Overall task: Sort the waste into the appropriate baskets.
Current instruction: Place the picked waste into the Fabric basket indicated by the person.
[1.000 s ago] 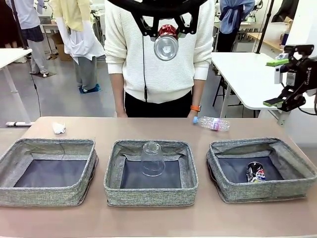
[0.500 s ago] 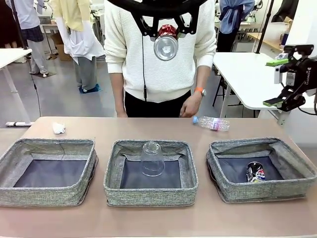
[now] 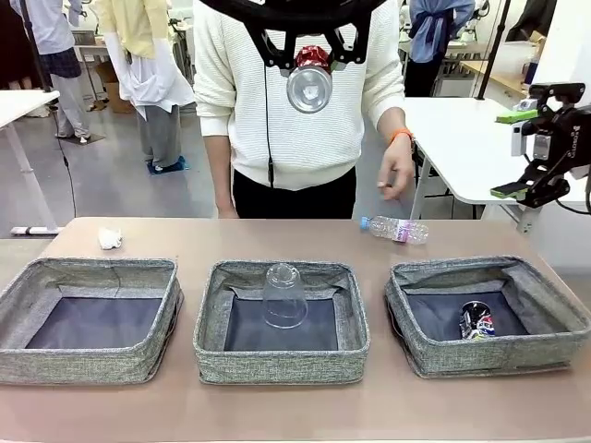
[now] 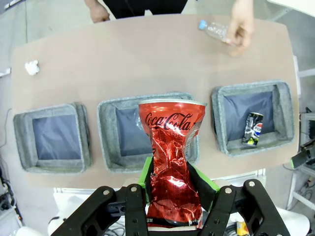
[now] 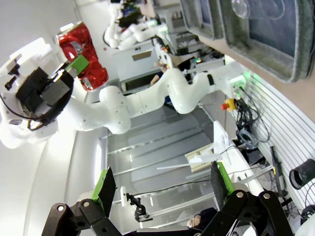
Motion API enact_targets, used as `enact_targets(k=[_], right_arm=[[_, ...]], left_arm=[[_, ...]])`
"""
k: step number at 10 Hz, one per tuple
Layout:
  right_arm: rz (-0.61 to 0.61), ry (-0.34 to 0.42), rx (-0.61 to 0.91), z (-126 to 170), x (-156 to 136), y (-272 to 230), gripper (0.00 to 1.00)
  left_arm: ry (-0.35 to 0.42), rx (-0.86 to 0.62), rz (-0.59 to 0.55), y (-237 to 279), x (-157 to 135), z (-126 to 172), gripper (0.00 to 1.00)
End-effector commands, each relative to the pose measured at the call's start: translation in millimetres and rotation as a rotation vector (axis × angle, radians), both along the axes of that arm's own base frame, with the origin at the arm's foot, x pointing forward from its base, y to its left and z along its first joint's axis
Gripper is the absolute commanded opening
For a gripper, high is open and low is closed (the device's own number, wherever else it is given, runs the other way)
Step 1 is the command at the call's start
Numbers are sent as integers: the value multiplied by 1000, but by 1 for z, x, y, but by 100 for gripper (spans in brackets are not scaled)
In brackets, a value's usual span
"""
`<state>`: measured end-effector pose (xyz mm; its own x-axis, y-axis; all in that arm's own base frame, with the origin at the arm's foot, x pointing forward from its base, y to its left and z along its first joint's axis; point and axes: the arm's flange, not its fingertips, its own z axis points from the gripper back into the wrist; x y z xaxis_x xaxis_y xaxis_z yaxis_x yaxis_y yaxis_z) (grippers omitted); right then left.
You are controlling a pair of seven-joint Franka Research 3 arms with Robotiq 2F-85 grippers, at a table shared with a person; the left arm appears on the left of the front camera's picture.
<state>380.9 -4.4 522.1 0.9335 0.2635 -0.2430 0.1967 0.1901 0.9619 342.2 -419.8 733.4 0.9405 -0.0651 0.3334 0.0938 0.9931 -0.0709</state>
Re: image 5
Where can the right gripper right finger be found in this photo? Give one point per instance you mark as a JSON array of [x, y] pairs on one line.
[[246, 214]]

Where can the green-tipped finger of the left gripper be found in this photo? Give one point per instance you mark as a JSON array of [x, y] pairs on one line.
[[78, 64]]

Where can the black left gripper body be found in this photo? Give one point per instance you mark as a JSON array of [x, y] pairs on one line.
[[34, 91]]

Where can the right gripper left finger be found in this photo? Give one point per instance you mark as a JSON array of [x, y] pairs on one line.
[[86, 216]]

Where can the crushed red soda can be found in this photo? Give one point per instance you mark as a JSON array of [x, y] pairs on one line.
[[91, 54]]

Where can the clear plastic cup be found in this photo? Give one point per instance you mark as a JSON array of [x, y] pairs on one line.
[[240, 8]]

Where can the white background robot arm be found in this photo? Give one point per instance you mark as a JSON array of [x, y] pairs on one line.
[[113, 32], [140, 34]]

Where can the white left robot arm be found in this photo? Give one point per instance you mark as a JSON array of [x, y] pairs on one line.
[[147, 98]]

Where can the black cylinder tube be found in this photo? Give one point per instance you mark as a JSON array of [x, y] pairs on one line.
[[304, 173]]

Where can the yellow red emergency stop button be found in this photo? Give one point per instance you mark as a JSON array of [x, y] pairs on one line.
[[229, 104]]

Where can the gray fabric basket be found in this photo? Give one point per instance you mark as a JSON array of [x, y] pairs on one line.
[[270, 49], [194, 22]]

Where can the white camera on black mount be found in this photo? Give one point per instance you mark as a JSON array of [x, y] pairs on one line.
[[123, 195]]

